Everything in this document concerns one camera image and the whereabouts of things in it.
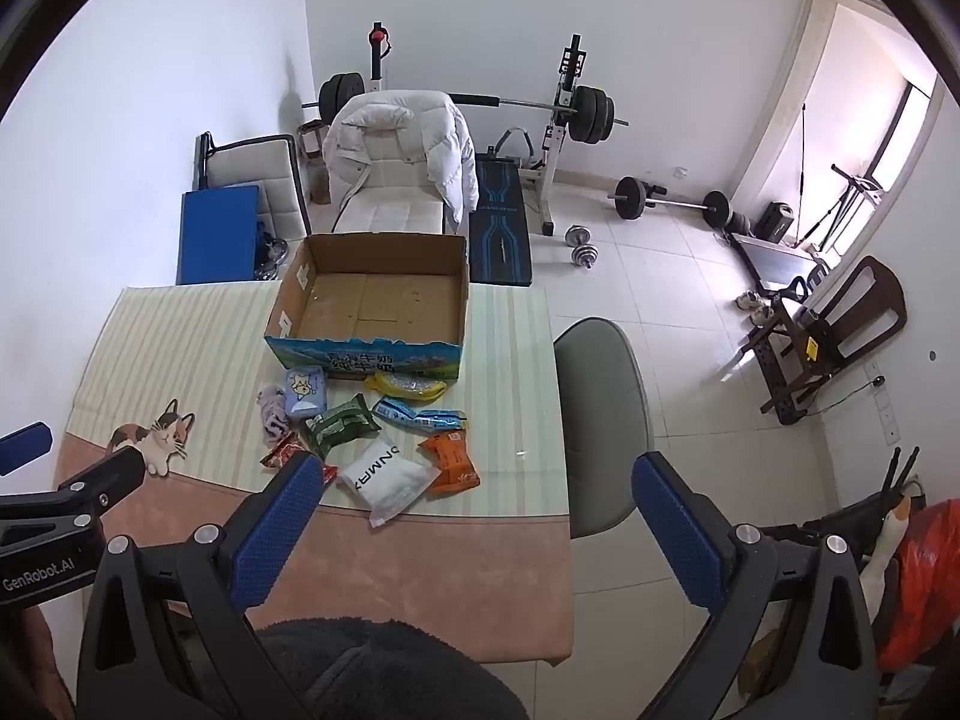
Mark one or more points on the black box appliance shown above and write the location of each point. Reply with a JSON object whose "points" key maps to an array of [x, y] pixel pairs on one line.
{"points": [[774, 221]]}

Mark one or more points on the black blue weight bench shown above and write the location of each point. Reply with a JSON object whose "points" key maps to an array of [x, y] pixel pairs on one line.
{"points": [[501, 240]]}

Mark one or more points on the white soft packet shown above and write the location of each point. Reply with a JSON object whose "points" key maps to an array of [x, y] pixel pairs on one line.
{"points": [[386, 480]]}

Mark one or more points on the green packet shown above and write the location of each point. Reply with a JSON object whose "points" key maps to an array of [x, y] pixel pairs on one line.
{"points": [[341, 424]]}

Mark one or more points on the black treadmill deck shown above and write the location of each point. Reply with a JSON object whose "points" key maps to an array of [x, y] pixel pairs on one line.
{"points": [[780, 259]]}

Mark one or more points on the light blue cartoon packet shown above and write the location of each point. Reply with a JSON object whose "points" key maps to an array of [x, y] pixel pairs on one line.
{"points": [[304, 390]]}

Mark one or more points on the white goose plush toy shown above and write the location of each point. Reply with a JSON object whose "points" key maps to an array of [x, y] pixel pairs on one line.
{"points": [[889, 532]]}

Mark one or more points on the short barbell with black plates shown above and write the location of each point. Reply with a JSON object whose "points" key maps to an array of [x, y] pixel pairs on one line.
{"points": [[634, 199]]}

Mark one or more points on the white padded chair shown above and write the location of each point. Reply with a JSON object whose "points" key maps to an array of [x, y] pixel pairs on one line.
{"points": [[390, 202], [255, 165]]}

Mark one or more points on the grey round chair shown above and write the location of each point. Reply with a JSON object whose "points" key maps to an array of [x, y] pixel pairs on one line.
{"points": [[600, 405]]}

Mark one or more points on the exercise machine frame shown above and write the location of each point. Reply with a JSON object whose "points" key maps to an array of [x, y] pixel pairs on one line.
{"points": [[855, 184]]}

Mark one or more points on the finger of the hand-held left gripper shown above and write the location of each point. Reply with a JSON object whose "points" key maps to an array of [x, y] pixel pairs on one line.
{"points": [[26, 446], [112, 469]]}

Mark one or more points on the brown wooden chair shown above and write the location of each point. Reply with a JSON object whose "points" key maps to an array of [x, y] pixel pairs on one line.
{"points": [[877, 307]]}

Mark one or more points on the clear purple plastic packet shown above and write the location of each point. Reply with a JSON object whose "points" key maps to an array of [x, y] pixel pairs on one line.
{"points": [[271, 412]]}

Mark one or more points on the white barbell rack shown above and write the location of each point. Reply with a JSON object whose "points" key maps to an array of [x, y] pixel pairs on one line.
{"points": [[545, 187]]}

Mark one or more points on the pair of white shoes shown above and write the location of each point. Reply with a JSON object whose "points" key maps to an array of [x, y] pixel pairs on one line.
{"points": [[754, 302]]}

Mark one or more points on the cardboard box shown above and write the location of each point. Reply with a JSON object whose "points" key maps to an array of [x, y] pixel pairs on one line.
{"points": [[375, 300]]}

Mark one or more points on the black router antennas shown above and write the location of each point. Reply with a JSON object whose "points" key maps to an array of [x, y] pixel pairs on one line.
{"points": [[904, 472]]}

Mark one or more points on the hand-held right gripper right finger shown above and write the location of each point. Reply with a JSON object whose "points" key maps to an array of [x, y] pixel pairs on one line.
{"points": [[675, 532]]}

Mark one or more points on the blue folded mat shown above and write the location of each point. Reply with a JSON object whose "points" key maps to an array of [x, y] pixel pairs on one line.
{"points": [[217, 232]]}

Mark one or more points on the chrome dumbbell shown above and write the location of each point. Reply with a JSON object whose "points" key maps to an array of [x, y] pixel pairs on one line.
{"points": [[585, 255], [577, 233]]}

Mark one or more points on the white puffer jacket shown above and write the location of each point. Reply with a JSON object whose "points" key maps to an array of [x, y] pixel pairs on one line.
{"points": [[390, 120]]}

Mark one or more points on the small wooden stool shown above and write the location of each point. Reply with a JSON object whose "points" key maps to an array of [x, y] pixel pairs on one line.
{"points": [[311, 139]]}

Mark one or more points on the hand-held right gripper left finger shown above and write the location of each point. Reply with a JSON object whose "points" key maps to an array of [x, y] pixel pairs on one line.
{"points": [[277, 525]]}

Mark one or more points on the orange packet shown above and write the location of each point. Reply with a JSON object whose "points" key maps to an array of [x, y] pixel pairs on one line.
{"points": [[450, 461]]}

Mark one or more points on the chrome weight plates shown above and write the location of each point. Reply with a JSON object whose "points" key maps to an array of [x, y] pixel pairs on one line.
{"points": [[271, 259]]}

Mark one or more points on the red snack packet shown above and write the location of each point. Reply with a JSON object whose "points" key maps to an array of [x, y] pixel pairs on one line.
{"points": [[283, 456]]}

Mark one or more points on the blue striped packet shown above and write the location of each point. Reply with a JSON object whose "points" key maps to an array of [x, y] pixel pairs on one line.
{"points": [[396, 412], [441, 420]]}

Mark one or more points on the long barbell with black plates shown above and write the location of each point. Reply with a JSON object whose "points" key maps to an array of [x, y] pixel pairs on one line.
{"points": [[592, 116]]}

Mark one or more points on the orange plastic bag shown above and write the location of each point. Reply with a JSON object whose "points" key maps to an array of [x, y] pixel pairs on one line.
{"points": [[922, 577]]}

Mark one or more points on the dark fleece garment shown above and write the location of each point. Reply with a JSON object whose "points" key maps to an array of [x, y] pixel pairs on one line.
{"points": [[375, 667]]}

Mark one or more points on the yellow clear packet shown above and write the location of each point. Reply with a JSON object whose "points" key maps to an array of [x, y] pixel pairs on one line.
{"points": [[409, 386]]}

